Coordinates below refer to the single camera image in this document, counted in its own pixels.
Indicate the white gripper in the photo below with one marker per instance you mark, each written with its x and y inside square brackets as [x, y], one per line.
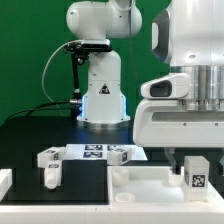
[163, 123]

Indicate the white square table top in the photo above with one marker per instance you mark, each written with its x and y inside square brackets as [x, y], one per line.
[152, 185]

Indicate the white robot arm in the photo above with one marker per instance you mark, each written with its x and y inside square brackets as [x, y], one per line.
[184, 109]

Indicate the white sheet with tags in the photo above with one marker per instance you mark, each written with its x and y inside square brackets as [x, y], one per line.
[99, 151]

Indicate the white obstacle fence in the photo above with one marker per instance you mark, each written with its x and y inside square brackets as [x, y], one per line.
[113, 213]

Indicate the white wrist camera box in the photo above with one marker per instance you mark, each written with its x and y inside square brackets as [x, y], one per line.
[171, 86]

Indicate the black camera stand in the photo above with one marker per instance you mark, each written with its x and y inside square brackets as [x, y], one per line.
[78, 66]

